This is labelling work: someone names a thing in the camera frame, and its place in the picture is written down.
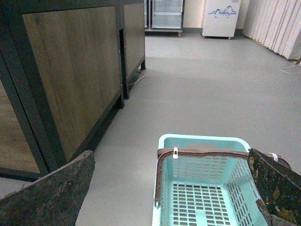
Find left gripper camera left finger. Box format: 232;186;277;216
0;151;95;226

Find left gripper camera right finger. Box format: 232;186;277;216
248;148;301;226

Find light blue plastic basket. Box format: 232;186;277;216
152;134;267;226

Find brown basket handle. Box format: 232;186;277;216
154;148;293;207

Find white zip tie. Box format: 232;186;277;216
173;147;178;159

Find dark wooden display stand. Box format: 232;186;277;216
0;0;145;181

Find white chest freezer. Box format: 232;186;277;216
201;0;241;40

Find glass door refrigerator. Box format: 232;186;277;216
144;0;185;37

